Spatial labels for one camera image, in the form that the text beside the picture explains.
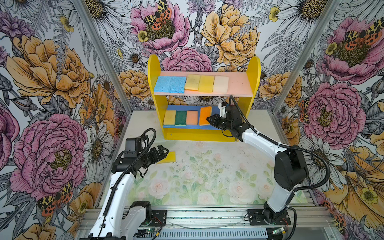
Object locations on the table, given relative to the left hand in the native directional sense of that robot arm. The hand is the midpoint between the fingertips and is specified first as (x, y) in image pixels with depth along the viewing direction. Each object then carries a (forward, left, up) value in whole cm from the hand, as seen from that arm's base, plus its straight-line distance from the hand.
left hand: (162, 159), depth 77 cm
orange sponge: (+28, -23, +5) cm, 37 cm away
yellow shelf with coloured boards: (+55, -9, -8) cm, 57 cm away
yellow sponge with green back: (+28, -1, -1) cm, 29 cm away
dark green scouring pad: (+28, -8, 0) cm, 29 cm away
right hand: (+21, -24, +5) cm, 32 cm away
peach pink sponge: (+27, -15, +1) cm, 31 cm away
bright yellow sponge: (+9, -2, -15) cm, 18 cm away
